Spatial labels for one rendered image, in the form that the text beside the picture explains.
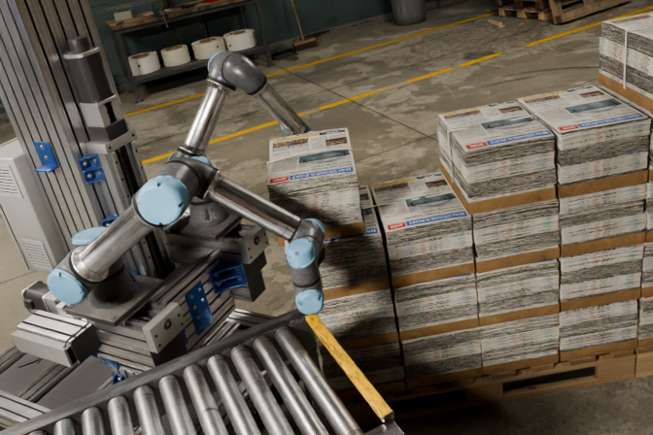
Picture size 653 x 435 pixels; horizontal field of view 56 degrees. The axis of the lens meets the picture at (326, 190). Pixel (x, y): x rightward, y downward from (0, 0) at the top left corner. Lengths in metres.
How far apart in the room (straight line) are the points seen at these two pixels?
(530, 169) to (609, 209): 0.33
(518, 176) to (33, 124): 1.54
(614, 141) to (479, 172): 0.43
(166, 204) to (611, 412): 1.76
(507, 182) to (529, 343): 0.66
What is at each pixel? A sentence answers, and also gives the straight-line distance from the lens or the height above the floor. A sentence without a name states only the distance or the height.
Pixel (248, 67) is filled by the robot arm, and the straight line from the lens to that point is 2.26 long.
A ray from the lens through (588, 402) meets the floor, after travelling 2.59.
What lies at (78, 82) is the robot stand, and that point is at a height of 1.45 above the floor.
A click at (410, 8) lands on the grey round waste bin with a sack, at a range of 8.95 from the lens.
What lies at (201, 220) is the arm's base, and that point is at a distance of 2.28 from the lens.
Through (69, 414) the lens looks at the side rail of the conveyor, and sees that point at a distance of 1.72.
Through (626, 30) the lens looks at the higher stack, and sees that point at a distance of 2.23.
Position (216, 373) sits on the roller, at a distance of 1.64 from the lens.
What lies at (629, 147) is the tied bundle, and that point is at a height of 0.97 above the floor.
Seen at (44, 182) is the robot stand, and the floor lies 1.13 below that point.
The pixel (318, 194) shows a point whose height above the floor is 1.00.
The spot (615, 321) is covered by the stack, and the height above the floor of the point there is 0.29.
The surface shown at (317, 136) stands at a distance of 2.17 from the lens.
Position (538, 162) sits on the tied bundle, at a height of 0.97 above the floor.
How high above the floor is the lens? 1.83
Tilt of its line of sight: 25 degrees down
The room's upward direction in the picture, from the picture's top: 10 degrees counter-clockwise
